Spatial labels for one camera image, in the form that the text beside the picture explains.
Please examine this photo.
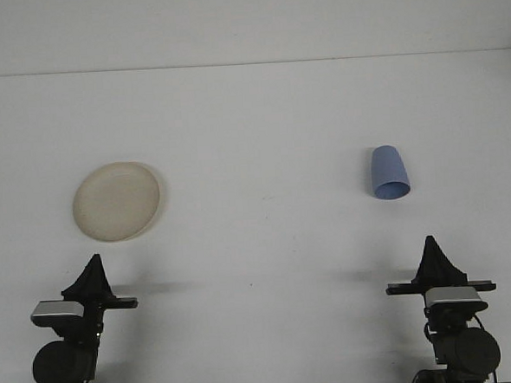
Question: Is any pale blue cup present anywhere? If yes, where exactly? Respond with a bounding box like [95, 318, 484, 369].
[368, 143, 412, 202]

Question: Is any pale round plate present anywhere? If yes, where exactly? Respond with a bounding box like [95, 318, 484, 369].
[69, 159, 171, 246]

